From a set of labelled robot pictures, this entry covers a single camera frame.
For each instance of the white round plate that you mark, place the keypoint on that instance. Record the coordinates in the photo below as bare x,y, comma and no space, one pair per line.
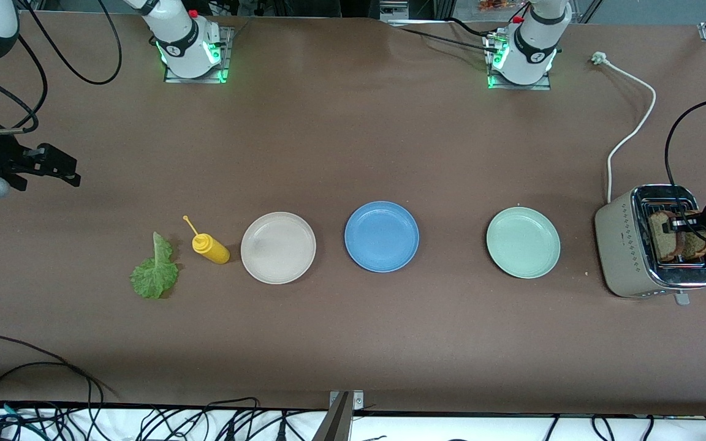
278,248

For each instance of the green lettuce leaf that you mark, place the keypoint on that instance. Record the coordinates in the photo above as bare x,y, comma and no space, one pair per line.
155,275

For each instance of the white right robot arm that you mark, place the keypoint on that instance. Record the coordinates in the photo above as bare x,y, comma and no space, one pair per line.
184,43

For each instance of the orange patterned packet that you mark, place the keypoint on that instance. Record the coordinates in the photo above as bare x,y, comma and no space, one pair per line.
494,5

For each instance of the blue round plate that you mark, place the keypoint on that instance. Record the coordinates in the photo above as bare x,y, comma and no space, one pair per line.
382,237

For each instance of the beige chrome toaster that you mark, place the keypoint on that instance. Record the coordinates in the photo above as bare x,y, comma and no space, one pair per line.
619,251

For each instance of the small metal bracket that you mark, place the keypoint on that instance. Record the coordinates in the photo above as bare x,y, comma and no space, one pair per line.
359,401

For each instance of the yellow mustard squeeze bottle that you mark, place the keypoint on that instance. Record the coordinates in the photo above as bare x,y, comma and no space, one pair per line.
212,250

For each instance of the green round plate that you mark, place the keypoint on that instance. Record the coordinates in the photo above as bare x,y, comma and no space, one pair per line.
523,242

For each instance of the grey camera post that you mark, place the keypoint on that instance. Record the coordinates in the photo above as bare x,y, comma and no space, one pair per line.
334,422

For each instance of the brown bread slice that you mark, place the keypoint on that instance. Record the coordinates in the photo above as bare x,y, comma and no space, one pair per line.
659,246
694,248

